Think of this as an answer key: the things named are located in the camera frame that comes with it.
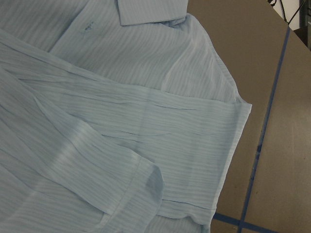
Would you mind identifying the light blue striped shirt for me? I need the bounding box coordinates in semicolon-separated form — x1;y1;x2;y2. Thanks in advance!
0;0;251;233

